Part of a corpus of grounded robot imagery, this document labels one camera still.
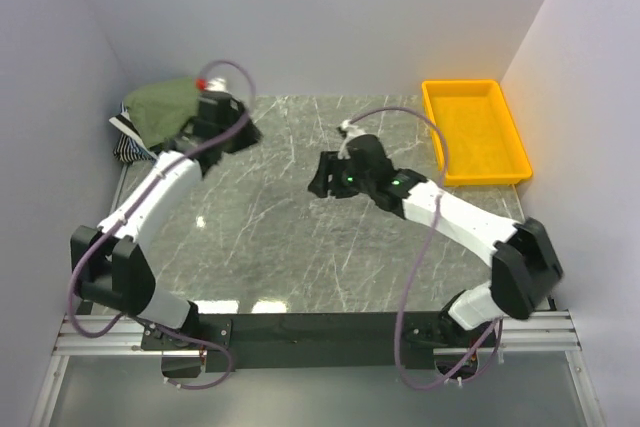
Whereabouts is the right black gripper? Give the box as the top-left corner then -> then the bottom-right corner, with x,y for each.
307,152 -> 375,200

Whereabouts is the green motorcycle tank top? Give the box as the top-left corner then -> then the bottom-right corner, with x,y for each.
123,77 -> 199,147

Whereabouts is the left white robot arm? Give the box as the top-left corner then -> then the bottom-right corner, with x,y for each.
66,107 -> 261,349

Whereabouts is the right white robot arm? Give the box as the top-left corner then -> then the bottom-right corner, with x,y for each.
308,134 -> 564,346

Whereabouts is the thin striped navy tank top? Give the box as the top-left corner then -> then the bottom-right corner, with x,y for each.
113,134 -> 161,164

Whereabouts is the black white striped tank top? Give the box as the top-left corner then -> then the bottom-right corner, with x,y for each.
109,103 -> 156,159

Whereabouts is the yellow plastic tray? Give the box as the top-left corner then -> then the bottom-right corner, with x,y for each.
421,79 -> 533,187

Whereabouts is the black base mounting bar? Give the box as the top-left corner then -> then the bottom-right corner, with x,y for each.
141,312 -> 453,369

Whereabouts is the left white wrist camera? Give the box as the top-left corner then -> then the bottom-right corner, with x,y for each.
196,77 -> 243,128

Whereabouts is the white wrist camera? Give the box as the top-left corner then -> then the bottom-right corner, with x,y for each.
196,77 -> 243,128
337,119 -> 366,160

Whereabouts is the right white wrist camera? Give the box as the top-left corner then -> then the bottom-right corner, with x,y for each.
337,119 -> 366,160

